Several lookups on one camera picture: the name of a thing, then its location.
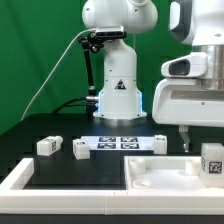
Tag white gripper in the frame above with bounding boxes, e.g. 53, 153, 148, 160
152, 78, 224, 152

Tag white square table top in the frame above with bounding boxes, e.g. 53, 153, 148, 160
124, 156, 224, 192

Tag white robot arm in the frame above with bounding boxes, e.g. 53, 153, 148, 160
82, 0, 224, 143

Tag white fiducial marker sheet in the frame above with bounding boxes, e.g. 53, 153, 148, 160
81, 136, 154, 150

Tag white U-shaped fence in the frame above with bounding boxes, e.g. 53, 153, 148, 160
0, 158, 224, 215

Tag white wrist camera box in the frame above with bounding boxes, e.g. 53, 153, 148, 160
161, 52, 208, 78

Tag black mounted camera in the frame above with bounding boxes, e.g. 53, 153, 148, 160
95, 26, 127, 40

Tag black cables at base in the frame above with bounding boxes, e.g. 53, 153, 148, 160
53, 96, 90, 115

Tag white camera cable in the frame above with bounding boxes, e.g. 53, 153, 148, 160
20, 28, 98, 122

